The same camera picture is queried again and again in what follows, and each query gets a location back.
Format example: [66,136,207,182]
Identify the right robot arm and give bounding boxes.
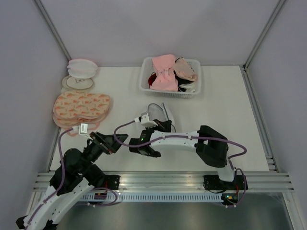
[129,119,236,189]

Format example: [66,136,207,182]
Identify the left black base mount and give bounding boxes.
[102,175,120,190]

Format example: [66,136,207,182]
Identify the white mesh laundry bag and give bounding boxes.
[147,103,177,132]

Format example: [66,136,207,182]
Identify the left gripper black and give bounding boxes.
[79,130,129,173]

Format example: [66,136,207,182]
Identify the right aluminium frame post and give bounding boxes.
[242,0,288,71]

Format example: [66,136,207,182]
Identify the white plastic basket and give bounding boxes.
[139,55,202,98]

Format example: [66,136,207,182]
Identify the aluminium rail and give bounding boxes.
[33,170,295,192]
[240,65,280,173]

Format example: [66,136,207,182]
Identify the white bra in basket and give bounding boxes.
[181,81,196,92]

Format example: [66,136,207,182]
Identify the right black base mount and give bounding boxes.
[203,175,248,192]

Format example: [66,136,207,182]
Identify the white pink-trimmed laundry bags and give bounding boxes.
[67,58,98,79]

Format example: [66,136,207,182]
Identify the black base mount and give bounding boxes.
[203,175,248,192]
[102,175,120,190]

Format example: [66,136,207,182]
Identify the left aluminium frame post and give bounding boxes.
[33,0,71,61]

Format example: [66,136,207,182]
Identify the white pink-edged flat bag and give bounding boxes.
[64,123,100,137]

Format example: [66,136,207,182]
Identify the purple cable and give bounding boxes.
[25,128,118,227]
[114,117,248,208]

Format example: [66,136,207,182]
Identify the pink bra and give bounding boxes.
[152,54,178,92]

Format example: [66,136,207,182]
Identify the aluminium frame post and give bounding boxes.
[242,0,288,71]
[33,0,71,61]

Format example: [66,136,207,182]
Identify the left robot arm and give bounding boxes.
[16,132,128,230]

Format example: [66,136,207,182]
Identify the right side aluminium rail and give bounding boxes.
[240,65,280,173]

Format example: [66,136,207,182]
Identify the aluminium front rail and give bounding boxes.
[33,170,295,192]

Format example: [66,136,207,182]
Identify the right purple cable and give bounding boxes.
[114,117,248,208]

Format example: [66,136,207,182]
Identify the white slotted cable duct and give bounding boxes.
[79,193,223,203]

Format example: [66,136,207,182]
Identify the dark red bra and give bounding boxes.
[148,73,157,90]

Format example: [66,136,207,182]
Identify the black bra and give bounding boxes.
[176,78,191,92]

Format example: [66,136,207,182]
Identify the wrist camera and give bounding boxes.
[78,123,88,135]
[139,112,158,128]

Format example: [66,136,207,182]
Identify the beige round laundry bag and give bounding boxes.
[62,76,94,91]

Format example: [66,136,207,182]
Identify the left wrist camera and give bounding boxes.
[78,123,88,135]

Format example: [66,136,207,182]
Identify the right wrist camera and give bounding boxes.
[139,112,158,128]

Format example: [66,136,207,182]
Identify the peach beige bra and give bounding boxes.
[173,57,198,82]

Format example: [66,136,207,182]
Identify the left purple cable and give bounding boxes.
[25,128,118,227]

